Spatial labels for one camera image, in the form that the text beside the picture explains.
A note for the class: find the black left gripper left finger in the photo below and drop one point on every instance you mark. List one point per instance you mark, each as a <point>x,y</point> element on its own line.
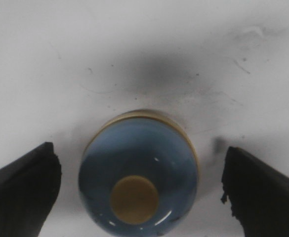
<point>29,187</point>

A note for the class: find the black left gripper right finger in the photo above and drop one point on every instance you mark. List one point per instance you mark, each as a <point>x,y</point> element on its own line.
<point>259,194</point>

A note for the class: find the blue desk call bell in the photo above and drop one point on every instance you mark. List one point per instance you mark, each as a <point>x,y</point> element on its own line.
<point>138,176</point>

